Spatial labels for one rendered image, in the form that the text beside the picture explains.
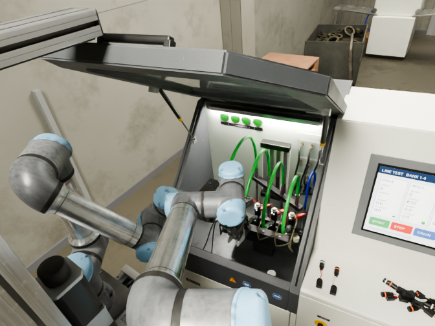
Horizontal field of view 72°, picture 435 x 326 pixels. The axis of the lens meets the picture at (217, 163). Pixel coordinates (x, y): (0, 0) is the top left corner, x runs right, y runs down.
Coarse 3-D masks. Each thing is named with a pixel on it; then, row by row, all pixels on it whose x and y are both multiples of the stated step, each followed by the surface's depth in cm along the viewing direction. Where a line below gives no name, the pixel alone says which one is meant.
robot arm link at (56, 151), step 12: (36, 144) 86; (48, 144) 87; (60, 144) 91; (24, 156) 81; (36, 156) 82; (48, 156) 84; (60, 156) 89; (60, 168) 88; (72, 168) 96; (60, 180) 91; (72, 180) 98; (72, 228) 104; (84, 228) 106; (72, 240) 108; (84, 240) 108; (96, 240) 110; (108, 240) 119; (72, 252) 108; (96, 252) 110
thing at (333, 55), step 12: (324, 24) 530; (336, 24) 523; (348, 24) 515; (360, 24) 509; (312, 36) 500; (324, 36) 480; (336, 36) 458; (348, 36) 489; (360, 36) 518; (312, 48) 462; (324, 48) 455; (336, 48) 448; (348, 48) 441; (360, 48) 435; (324, 60) 465; (336, 60) 458; (360, 60) 444; (324, 72) 475; (336, 72) 468
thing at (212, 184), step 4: (208, 180) 118; (212, 180) 116; (216, 180) 116; (208, 184) 116; (212, 184) 115; (216, 184) 115; (204, 188) 115; (208, 188) 114; (212, 188) 114; (216, 188) 116
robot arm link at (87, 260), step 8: (72, 256) 104; (80, 256) 104; (88, 256) 105; (96, 256) 109; (80, 264) 102; (88, 264) 102; (96, 264) 107; (88, 272) 101; (96, 272) 106; (88, 280) 101; (96, 280) 105; (96, 288) 106
